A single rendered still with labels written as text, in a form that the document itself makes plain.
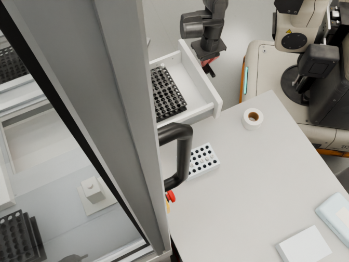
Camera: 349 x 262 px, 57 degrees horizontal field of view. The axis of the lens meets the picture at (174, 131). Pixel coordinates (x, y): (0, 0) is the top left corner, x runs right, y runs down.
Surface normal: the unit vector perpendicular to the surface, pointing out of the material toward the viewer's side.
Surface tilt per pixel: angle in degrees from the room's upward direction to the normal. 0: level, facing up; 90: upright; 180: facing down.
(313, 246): 0
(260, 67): 0
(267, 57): 0
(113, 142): 90
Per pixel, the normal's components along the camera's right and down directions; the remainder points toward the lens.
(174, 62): 0.44, 0.81
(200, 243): 0.00, -0.44
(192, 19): 0.20, 0.60
